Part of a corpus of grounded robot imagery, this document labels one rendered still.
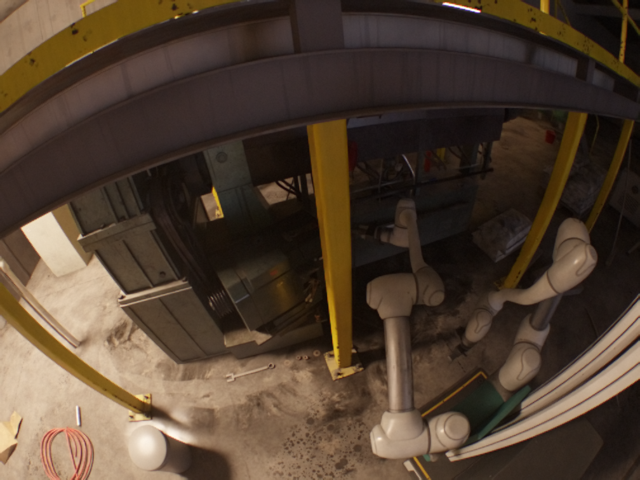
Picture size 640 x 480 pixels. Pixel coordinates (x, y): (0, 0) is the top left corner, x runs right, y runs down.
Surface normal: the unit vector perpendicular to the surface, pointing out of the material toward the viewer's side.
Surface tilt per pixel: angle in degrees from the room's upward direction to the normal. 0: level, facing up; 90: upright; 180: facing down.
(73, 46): 90
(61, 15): 90
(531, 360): 5
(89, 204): 80
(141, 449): 1
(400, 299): 34
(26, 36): 90
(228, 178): 90
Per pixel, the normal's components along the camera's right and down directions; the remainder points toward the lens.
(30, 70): 0.30, 0.61
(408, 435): -0.07, -0.43
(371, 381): -0.09, -0.75
